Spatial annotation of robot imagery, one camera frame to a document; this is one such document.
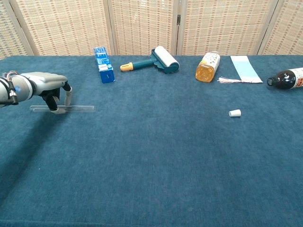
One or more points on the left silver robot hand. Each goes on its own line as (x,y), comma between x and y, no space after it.
(47,81)

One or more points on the clear glass test tube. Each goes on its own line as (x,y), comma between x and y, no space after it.
(80,108)

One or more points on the small white cap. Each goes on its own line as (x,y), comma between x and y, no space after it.
(234,113)

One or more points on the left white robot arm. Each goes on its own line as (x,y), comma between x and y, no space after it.
(16,88)

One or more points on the blue carton box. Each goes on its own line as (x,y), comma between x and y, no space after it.
(105,66)

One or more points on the bamboo folding screen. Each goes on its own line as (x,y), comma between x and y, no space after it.
(142,26)

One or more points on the teal lint roller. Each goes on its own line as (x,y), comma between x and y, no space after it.
(165,59)

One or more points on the blue table cloth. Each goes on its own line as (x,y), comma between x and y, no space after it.
(151,153)

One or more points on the amber tea bottle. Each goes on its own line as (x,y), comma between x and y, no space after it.
(207,69)

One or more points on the light blue tasselled bookmark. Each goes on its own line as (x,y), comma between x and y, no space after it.
(245,68)

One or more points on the dark sauce bottle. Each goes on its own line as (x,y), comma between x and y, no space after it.
(286,80)

